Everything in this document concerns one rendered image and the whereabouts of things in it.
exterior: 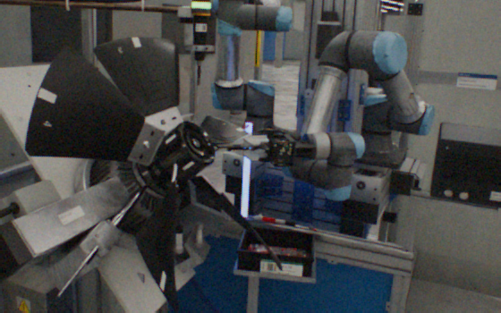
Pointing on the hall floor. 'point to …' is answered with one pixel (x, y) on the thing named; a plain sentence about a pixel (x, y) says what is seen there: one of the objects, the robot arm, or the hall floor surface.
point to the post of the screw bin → (252, 294)
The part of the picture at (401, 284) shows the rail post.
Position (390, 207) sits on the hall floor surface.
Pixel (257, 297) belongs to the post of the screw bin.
